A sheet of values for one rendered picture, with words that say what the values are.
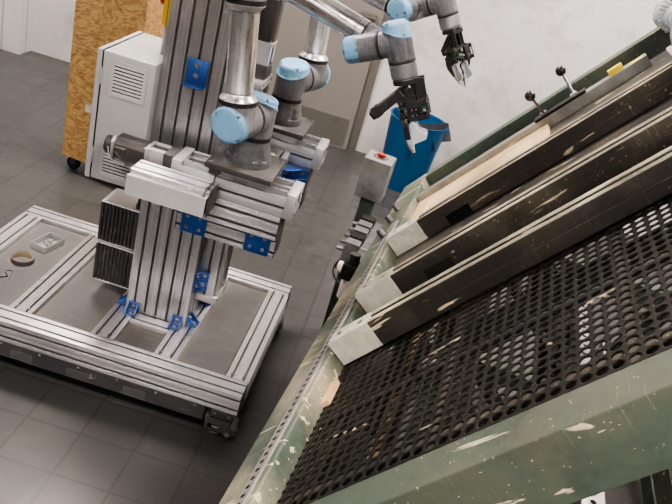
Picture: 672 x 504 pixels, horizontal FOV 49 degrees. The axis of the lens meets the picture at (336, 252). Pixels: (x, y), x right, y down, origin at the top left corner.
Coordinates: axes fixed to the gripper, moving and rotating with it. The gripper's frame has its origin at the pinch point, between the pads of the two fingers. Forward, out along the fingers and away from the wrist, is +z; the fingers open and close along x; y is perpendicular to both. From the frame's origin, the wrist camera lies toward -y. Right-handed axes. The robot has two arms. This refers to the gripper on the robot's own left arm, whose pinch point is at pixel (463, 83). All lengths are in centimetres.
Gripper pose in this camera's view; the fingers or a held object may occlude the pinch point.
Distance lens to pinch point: 280.0
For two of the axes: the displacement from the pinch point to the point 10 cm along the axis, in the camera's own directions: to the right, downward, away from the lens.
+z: 3.1, 9.0, 3.2
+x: 9.2, -3.7, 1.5
